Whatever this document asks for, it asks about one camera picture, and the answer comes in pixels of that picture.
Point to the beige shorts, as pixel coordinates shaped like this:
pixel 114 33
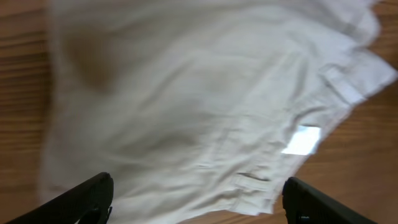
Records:
pixel 196 106

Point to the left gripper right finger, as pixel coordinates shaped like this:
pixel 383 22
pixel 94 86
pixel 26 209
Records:
pixel 304 204

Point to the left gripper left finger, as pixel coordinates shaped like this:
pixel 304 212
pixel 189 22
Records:
pixel 87 203

